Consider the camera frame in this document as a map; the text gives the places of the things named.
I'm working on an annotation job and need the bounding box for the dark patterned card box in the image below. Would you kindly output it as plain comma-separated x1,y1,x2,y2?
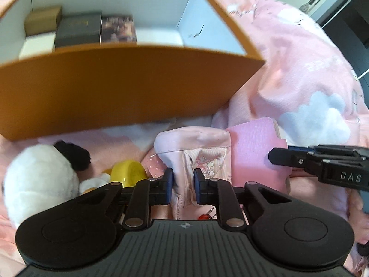
100,15,137,44

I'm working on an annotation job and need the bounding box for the pink dotted tag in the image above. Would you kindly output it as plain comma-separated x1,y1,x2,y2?
142,154,166,178

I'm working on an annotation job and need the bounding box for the pink printed blanket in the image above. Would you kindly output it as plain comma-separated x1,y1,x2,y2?
0,0,369,277

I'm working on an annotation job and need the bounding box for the dark wardrobe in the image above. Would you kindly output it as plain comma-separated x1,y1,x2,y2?
317,0,369,75

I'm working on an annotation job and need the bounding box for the pink printed fabric pouch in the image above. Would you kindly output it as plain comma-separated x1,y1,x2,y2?
154,127,232,220

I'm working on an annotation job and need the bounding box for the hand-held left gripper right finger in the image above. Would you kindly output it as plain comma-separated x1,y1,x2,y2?
193,168,292,228

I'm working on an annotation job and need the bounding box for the white panda plush toy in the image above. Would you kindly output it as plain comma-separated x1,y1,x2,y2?
3,140,91,228

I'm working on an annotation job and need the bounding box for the red bead chain charm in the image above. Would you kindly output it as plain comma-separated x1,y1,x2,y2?
197,205,220,221

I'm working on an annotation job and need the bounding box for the small tan box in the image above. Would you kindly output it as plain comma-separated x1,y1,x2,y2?
24,6,63,36

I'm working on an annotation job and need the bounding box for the orange cardboard box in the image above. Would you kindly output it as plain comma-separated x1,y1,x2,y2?
0,0,266,142

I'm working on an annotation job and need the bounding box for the white rectangular box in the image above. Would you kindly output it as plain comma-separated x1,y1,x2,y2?
19,31,57,60

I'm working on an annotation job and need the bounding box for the yellow tape measure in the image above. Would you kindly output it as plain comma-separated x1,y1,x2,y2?
111,160,148,188

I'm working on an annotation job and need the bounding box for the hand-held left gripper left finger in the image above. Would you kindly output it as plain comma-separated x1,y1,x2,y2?
78,167,175,228

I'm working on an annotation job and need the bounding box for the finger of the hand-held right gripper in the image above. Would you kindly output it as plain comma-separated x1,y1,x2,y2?
287,144,369,160
268,147,320,171

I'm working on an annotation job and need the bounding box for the black box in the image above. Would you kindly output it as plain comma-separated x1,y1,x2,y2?
54,12,103,48

